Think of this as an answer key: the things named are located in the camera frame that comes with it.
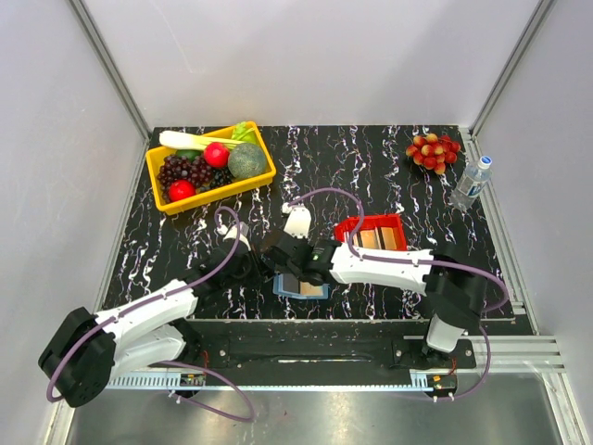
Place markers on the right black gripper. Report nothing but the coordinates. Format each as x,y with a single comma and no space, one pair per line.
306,240

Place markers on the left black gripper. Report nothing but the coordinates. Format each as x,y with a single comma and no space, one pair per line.
262,273

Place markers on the blue card holder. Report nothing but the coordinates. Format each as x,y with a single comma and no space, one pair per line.
276,289

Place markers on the red plastic bin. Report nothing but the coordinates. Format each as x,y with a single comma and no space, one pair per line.
344,229

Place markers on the yellow plastic tray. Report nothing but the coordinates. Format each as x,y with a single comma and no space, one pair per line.
204,194

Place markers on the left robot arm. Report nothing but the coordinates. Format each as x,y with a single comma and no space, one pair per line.
89,350

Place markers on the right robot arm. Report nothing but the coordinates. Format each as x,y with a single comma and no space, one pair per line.
455,293

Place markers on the stack of credit cards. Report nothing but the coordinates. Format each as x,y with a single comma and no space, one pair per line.
383,238

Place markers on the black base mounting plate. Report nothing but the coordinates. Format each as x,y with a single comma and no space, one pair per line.
394,344

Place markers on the dark blue grape bunch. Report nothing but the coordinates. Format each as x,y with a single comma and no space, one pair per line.
221,177

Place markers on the red apple lower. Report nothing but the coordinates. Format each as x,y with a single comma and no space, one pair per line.
180,190

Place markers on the red apple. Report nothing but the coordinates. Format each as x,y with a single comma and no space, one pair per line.
216,155
180,190

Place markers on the green cantaloupe melon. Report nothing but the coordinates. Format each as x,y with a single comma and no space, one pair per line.
247,160

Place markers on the red apple upper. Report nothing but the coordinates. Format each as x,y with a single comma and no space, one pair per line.
216,155

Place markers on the purple grape bunch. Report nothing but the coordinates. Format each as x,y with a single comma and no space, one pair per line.
196,171

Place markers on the green lime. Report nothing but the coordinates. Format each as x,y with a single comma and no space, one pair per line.
188,154

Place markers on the white green leek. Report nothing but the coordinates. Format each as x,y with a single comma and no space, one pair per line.
230,137

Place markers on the lychee fruit cluster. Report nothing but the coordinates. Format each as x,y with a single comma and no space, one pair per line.
434,153

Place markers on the clear water bottle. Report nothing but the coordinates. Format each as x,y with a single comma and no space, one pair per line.
473,180

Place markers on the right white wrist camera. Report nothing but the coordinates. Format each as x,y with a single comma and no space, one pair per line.
298,220

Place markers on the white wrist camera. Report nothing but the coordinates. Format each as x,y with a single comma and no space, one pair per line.
298,220
240,231

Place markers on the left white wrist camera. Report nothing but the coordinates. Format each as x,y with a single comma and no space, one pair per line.
240,231

